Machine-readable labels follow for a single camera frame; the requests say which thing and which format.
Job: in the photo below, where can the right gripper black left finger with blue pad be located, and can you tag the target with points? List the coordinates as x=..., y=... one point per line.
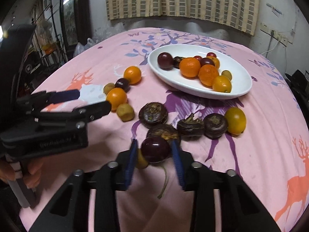
x=68, y=210

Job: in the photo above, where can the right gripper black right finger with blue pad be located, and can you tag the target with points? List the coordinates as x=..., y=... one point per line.
x=222, y=200

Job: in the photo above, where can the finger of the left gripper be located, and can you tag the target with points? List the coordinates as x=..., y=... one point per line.
x=42, y=99
x=86, y=114

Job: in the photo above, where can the small green longan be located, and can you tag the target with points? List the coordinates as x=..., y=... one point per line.
x=108, y=87

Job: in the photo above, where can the small orange kumquat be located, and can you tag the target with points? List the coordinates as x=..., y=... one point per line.
x=133, y=75
x=116, y=97

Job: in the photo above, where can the tan longan front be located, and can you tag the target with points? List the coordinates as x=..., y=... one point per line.
x=125, y=112

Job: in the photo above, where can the dark water chestnut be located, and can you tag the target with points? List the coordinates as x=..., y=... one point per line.
x=190, y=127
x=165, y=131
x=152, y=114
x=215, y=125

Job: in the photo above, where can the small dark plum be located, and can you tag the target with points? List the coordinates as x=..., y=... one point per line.
x=155, y=149

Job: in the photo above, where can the dark purple plum top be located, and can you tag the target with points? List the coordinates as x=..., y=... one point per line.
x=165, y=61

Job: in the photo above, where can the yellow lemon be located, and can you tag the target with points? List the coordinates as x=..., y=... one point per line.
x=236, y=121
x=222, y=84

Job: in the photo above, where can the red cherry tomato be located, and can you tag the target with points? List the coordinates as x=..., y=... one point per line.
x=211, y=54
x=198, y=57

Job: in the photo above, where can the large mandarin orange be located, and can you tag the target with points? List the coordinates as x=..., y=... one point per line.
x=207, y=75

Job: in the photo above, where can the large dark purple plum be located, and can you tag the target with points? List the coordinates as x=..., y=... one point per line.
x=207, y=61

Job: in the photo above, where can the yellow-green longan with stem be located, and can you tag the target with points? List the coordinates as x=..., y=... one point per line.
x=142, y=163

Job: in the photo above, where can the small dark grape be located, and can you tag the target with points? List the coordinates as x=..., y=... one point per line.
x=123, y=83

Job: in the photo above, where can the white plastic bag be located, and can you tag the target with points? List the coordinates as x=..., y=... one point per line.
x=81, y=48

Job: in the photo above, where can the pink printed tablecloth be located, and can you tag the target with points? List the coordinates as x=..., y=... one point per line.
x=266, y=155

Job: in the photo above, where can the dark framed cabinet door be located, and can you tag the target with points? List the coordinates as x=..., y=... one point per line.
x=75, y=22

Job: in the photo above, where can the white oval plate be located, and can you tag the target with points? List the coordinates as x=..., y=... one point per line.
x=241, y=79

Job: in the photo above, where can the checked beige curtain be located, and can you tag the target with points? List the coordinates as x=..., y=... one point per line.
x=241, y=15

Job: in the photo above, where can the white wall power strip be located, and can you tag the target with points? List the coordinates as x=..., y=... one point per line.
x=279, y=36

